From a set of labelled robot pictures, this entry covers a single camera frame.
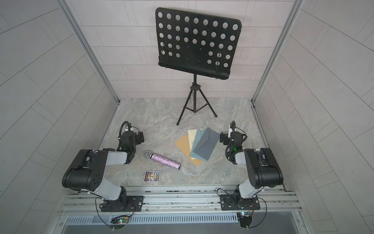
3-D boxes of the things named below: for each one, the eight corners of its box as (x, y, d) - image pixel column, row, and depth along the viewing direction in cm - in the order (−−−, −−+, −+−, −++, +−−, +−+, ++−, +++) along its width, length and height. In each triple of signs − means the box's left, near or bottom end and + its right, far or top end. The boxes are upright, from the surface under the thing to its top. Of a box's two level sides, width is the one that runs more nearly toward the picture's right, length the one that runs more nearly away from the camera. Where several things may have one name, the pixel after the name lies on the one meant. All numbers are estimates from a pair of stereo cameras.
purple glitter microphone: (145, 157, 88) (143, 154, 85) (148, 152, 91) (147, 149, 87) (178, 171, 83) (178, 169, 80) (181, 166, 85) (180, 163, 82)
